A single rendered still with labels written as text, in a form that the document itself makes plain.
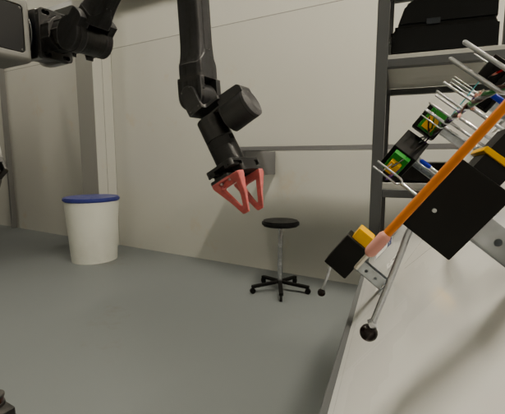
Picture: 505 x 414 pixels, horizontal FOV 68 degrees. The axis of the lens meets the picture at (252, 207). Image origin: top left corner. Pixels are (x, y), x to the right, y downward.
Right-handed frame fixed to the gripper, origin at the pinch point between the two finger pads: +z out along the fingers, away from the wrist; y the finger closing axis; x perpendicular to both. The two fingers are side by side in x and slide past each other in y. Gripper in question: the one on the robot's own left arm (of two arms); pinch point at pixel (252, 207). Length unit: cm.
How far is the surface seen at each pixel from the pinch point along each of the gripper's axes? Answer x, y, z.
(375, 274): -16.0, -0.8, 20.0
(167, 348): 151, 96, 34
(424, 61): -38, 64, -22
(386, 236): -32, -45, 11
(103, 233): 298, 201, -86
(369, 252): -31, -46, 11
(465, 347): -30.0, -33.4, 21.2
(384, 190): -11, 62, 7
